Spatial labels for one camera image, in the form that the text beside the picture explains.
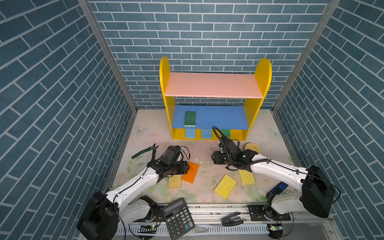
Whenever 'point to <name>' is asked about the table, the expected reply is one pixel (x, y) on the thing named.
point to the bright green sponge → (226, 132)
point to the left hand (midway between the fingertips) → (186, 167)
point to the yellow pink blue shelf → (204, 100)
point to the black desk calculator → (178, 219)
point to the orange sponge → (190, 176)
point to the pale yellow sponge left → (175, 181)
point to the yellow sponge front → (225, 186)
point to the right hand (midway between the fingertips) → (212, 155)
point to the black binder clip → (232, 219)
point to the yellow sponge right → (247, 177)
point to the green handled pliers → (153, 148)
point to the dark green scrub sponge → (190, 120)
